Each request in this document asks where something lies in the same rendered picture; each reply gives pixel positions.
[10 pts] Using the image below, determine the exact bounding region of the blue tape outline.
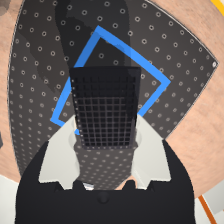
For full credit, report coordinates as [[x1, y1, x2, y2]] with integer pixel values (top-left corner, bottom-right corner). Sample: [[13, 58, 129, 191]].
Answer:
[[51, 26, 171, 126]]

